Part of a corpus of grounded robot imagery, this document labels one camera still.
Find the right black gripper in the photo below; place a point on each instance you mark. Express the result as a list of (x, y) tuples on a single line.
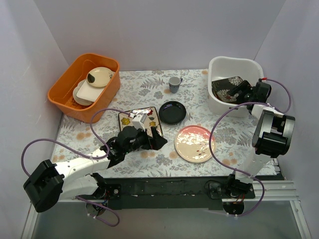
[(242, 89)]

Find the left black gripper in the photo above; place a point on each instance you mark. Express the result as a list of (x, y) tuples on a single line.
[(149, 140)]

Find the black square floral plate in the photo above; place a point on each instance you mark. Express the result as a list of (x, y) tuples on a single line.
[(221, 87)]

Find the black round plate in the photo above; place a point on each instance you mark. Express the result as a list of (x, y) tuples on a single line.
[(172, 113)]

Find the pink and cream plate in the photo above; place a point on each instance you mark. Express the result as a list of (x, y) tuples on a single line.
[(192, 144)]

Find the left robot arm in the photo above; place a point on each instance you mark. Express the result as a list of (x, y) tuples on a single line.
[(51, 182)]

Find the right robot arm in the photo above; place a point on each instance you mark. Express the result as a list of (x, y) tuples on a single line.
[(272, 136)]

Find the white plastic bin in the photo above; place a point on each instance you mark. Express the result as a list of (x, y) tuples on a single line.
[(222, 67)]

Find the orange plastic bin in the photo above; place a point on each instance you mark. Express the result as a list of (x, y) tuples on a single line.
[(61, 93)]

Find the cream rectangular floral plate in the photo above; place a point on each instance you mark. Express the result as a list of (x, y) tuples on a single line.
[(150, 119)]

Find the floral table mat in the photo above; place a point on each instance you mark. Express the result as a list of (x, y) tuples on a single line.
[(140, 89)]

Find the grey ceramic cup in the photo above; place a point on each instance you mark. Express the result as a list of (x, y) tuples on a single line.
[(174, 84)]

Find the white square plate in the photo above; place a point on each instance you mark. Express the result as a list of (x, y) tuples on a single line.
[(87, 92)]

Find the cream round plate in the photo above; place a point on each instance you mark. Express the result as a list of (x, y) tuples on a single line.
[(80, 101)]

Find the beige round plate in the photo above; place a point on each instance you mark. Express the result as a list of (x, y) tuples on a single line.
[(99, 77)]

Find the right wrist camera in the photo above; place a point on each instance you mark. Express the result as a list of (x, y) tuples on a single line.
[(263, 80)]

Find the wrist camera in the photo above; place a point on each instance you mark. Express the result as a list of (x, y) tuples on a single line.
[(263, 80), (138, 121)]

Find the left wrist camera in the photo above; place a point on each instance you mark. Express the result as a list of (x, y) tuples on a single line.
[(138, 121)]

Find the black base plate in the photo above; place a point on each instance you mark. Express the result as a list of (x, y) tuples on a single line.
[(164, 193)]

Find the aluminium frame rail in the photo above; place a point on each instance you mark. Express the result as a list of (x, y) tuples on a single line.
[(278, 190)]

